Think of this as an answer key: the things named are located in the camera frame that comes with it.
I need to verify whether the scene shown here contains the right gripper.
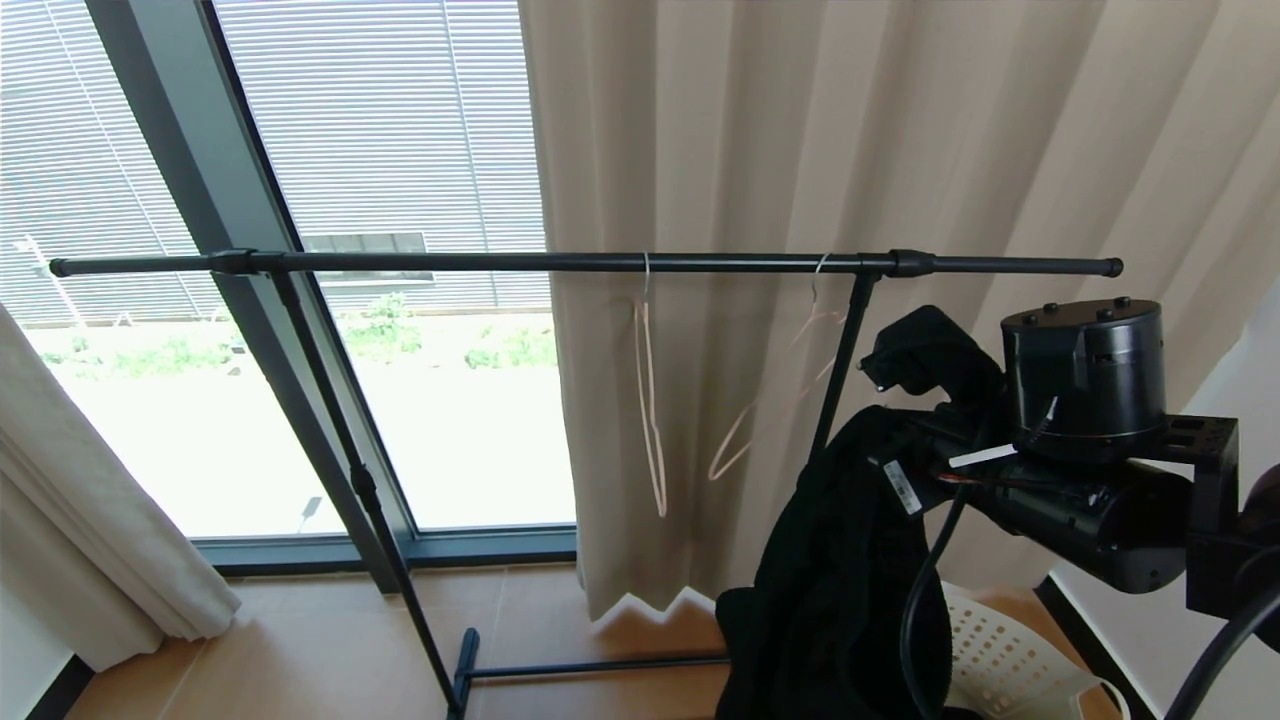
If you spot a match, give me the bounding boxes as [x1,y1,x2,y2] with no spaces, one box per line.
[865,405,1197,593]

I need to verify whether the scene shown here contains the black shorts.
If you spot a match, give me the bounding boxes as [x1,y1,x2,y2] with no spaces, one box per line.
[715,405,963,720]

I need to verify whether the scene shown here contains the pink clothes hanger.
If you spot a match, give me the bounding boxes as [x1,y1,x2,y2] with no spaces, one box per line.
[707,252,852,484]
[633,252,670,520]

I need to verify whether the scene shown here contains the white laundry basket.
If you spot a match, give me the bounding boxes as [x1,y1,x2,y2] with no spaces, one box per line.
[940,583,1132,720]

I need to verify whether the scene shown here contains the black clothes rack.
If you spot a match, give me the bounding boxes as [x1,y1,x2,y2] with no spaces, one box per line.
[48,248,1124,720]

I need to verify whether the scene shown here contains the beige curtain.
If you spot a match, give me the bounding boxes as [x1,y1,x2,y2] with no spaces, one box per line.
[518,0,1280,622]

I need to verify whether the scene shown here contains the window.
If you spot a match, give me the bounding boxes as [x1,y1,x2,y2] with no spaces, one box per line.
[0,0,579,578]

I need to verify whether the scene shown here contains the white curtain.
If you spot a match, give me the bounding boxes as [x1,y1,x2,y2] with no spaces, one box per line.
[0,305,242,674]

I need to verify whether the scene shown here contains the black cable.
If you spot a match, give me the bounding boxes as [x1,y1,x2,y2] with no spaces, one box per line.
[898,420,989,720]
[1165,588,1280,720]

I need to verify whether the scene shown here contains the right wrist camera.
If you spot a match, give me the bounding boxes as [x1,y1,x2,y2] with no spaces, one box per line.
[858,305,1004,411]

